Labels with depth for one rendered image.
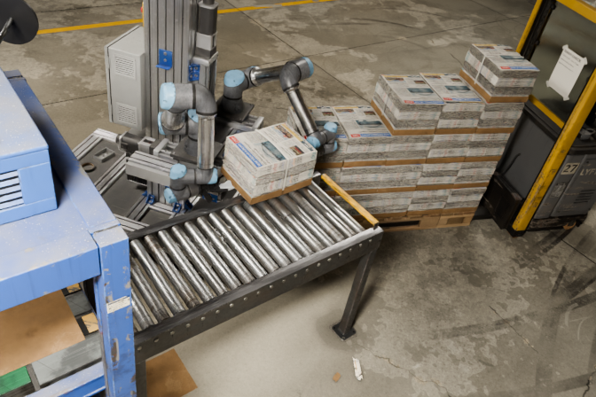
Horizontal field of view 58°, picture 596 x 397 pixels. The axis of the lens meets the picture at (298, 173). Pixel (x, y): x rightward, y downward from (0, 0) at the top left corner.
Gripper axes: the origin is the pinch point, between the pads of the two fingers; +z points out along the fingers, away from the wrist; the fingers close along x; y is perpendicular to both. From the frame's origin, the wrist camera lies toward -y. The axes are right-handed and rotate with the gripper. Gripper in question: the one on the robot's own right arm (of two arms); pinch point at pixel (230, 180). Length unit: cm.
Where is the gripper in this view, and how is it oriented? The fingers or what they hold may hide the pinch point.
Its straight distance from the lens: 278.9
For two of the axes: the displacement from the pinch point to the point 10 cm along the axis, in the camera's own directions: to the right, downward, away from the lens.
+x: -5.9, -5.6, 5.9
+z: 8.0, -2.6, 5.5
